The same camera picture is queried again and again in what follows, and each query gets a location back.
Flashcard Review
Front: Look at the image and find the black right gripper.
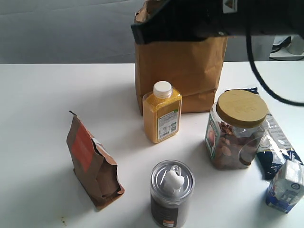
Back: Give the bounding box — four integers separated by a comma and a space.
205, 0, 304, 37

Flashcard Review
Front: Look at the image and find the brown paper grocery bag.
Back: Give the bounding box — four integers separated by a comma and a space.
133, 0, 229, 114

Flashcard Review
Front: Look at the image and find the dark blue snack packet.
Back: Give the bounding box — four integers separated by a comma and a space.
224, 87, 304, 181

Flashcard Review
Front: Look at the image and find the white background equipment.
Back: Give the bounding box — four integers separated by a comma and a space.
269, 35, 304, 61

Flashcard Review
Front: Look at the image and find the yellow grain plastic bottle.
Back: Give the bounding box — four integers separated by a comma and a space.
142, 81, 182, 143

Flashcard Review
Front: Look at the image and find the almond jar with wooden lid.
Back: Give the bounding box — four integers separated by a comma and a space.
205, 88, 268, 170

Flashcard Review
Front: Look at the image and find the brown orange coffee pouch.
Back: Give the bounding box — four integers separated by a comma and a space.
66, 111, 125, 210

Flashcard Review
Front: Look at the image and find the small blue white carton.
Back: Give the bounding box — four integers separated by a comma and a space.
266, 160, 304, 214

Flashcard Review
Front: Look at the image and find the clear can with metal lid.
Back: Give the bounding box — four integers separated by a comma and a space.
150, 160, 195, 228

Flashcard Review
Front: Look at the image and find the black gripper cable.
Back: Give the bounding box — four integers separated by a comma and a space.
246, 23, 304, 107

